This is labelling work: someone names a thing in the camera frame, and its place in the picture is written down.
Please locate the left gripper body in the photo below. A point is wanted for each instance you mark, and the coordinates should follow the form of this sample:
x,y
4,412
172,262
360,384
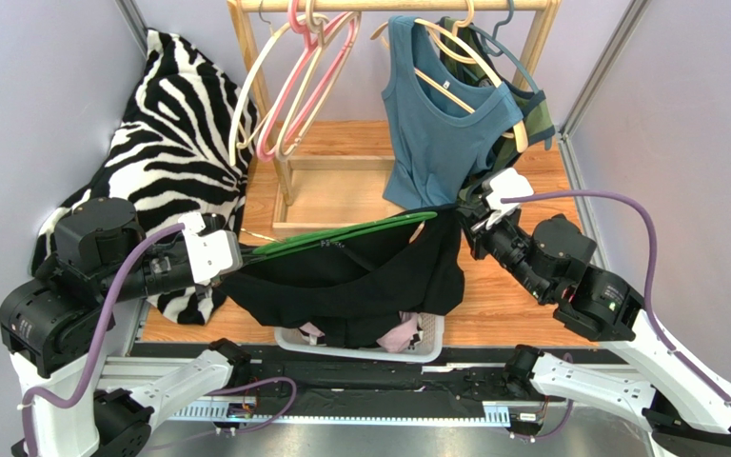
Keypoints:
x,y
204,288

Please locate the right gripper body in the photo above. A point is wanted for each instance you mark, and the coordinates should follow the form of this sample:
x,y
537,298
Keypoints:
x,y
476,230

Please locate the green hanger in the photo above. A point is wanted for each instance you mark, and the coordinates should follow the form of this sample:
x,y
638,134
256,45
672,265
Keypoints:
x,y
330,237

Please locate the blue tank top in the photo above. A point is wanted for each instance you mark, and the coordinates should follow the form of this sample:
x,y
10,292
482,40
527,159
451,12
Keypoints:
x,y
442,130

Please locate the mauve tank top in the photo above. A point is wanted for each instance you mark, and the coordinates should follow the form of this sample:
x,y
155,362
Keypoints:
x,y
405,335

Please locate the black top green trim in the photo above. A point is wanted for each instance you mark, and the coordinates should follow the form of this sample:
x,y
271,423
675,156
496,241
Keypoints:
x,y
355,290

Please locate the olive green tank top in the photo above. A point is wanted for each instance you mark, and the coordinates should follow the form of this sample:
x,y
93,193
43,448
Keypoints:
x,y
531,103

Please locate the pink hanger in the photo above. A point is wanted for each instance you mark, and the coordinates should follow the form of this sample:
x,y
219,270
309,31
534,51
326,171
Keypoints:
x,y
290,87

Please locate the cream hanger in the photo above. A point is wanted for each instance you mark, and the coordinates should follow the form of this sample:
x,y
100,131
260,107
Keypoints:
x,y
239,139

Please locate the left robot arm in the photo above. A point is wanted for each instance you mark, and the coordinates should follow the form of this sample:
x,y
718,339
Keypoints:
x,y
54,327

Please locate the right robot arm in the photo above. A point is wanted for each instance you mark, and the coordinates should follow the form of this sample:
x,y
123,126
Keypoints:
x,y
684,406

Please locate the wooden clothes rack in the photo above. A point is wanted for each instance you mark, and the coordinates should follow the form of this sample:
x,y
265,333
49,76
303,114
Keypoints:
x,y
339,180

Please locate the zebra print blanket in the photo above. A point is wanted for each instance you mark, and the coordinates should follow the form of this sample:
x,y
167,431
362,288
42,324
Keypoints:
x,y
170,154

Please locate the white plastic basket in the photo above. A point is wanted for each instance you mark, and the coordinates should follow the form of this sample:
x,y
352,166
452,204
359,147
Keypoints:
x,y
426,351

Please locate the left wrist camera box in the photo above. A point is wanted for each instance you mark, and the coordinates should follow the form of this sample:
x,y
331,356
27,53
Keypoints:
x,y
210,250

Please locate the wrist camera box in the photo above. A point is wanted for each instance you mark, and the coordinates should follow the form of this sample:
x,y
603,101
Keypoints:
x,y
210,250
504,184

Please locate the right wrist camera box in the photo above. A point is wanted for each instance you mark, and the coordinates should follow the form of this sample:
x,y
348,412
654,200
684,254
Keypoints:
x,y
504,184

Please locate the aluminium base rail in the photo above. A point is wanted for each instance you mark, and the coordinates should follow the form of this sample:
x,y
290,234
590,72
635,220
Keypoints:
x,y
273,384

